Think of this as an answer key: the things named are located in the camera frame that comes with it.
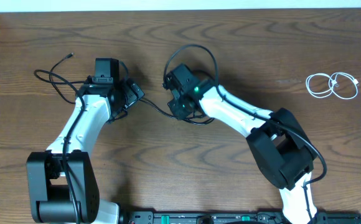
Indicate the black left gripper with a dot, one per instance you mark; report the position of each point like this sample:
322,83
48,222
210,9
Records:
132,95

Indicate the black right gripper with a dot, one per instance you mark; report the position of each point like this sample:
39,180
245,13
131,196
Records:
172,104

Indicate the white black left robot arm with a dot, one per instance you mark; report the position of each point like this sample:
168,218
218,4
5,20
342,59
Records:
61,180

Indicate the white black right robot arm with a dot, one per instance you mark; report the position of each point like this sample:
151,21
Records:
281,149

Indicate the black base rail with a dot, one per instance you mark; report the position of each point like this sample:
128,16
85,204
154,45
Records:
148,217

